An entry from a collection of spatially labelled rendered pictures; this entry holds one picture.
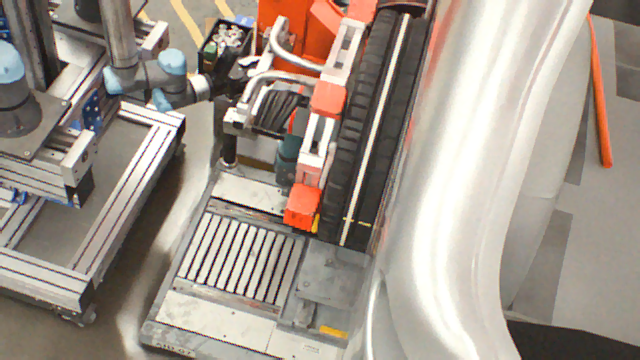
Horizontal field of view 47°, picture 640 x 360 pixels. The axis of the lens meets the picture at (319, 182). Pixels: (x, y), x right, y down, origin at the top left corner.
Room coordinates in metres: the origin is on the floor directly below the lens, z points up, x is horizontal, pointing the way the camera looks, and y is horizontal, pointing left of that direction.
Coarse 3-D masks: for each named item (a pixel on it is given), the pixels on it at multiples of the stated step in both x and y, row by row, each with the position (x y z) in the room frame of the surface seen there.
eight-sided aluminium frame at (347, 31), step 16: (352, 32) 1.48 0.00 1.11; (336, 48) 1.40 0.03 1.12; (352, 48) 1.41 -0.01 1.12; (352, 64) 1.38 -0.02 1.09; (336, 80) 1.29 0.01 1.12; (352, 80) 1.63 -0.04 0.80; (304, 144) 1.17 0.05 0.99; (320, 144) 1.18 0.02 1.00; (336, 144) 1.51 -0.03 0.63; (304, 160) 1.14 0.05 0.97; (320, 160) 1.15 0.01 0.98; (304, 176) 1.16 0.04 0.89; (320, 176) 1.13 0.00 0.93
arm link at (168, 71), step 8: (160, 56) 1.40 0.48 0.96; (168, 56) 1.40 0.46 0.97; (176, 56) 1.41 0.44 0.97; (184, 56) 1.42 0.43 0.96; (152, 64) 1.38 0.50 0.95; (160, 64) 1.38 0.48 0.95; (168, 64) 1.38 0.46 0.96; (176, 64) 1.38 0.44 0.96; (184, 64) 1.40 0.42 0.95; (152, 72) 1.36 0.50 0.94; (160, 72) 1.36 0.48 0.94; (168, 72) 1.37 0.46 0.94; (176, 72) 1.37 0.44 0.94; (184, 72) 1.39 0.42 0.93; (152, 80) 1.34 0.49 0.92; (160, 80) 1.35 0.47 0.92; (168, 80) 1.36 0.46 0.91; (176, 80) 1.37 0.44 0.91; (184, 80) 1.39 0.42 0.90; (168, 88) 1.37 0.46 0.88; (176, 88) 1.37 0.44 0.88; (184, 88) 1.39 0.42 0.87
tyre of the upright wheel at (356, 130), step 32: (384, 32) 1.43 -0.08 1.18; (416, 32) 1.45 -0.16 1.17; (384, 64) 1.32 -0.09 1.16; (416, 64) 1.34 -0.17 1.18; (352, 96) 1.24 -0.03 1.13; (352, 128) 1.17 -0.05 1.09; (384, 128) 1.18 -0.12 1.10; (352, 160) 1.12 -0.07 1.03; (384, 160) 1.13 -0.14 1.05; (352, 192) 1.08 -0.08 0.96; (320, 224) 1.08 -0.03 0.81; (352, 224) 1.07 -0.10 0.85
